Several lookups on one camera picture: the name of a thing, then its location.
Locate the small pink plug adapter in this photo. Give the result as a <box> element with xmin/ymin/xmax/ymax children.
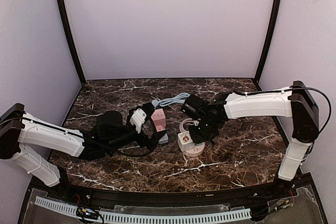
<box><xmin>156</xmin><ymin>125</ymin><xmax>166</xmax><ymax>138</ymax></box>

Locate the round pink socket hub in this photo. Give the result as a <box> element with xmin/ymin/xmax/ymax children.
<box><xmin>183</xmin><ymin>143</ymin><xmax>205</xmax><ymax>157</ymax></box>

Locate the white cube socket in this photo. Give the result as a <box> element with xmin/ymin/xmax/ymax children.
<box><xmin>177</xmin><ymin>131</ymin><xmax>195</xmax><ymax>152</ymax></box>

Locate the pink cube socket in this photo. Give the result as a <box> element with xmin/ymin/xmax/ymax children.
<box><xmin>151</xmin><ymin>109</ymin><xmax>166</xmax><ymax>127</ymax></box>

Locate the light blue cable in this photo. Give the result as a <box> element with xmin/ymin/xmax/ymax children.
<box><xmin>151</xmin><ymin>92</ymin><xmax>190</xmax><ymax>109</ymax></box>

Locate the light blue power strip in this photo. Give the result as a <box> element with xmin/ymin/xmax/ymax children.
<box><xmin>158</xmin><ymin>133</ymin><xmax>169</xmax><ymax>145</ymax></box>

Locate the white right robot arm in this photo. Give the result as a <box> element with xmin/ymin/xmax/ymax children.
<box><xmin>181</xmin><ymin>81</ymin><xmax>325</xmax><ymax>181</ymax></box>

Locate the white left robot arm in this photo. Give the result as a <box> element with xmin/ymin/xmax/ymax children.
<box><xmin>1</xmin><ymin>103</ymin><xmax>165</xmax><ymax>188</ymax></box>

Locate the white slotted cable duct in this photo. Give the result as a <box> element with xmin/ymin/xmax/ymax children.
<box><xmin>34</xmin><ymin>196</ymin><xmax>251</xmax><ymax>224</ymax></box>

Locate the black front frame rail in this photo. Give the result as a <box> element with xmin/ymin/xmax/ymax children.
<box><xmin>70</xmin><ymin>183</ymin><xmax>290</xmax><ymax>209</ymax></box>

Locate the black right frame post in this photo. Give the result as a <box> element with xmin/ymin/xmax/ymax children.
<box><xmin>254</xmin><ymin>0</ymin><xmax>281</xmax><ymax>84</ymax></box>

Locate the black frame post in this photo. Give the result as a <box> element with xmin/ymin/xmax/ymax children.
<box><xmin>254</xmin><ymin>0</ymin><xmax>281</xmax><ymax>84</ymax></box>
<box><xmin>57</xmin><ymin>0</ymin><xmax>86</xmax><ymax>85</ymax></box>

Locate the black left frame post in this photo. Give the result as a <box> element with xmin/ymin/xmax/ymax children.
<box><xmin>57</xmin><ymin>0</ymin><xmax>86</xmax><ymax>85</ymax></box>

